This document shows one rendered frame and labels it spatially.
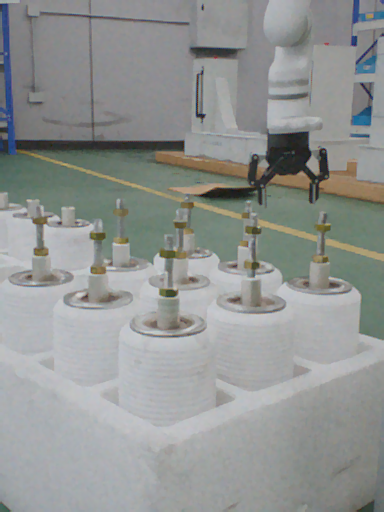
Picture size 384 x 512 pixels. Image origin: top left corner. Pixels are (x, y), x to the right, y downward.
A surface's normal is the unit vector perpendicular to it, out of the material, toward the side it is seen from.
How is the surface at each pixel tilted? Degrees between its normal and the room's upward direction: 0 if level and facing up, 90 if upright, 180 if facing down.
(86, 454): 90
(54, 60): 90
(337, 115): 90
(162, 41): 90
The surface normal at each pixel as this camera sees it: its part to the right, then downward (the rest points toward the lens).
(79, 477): -0.74, 0.14
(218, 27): 0.44, 0.20
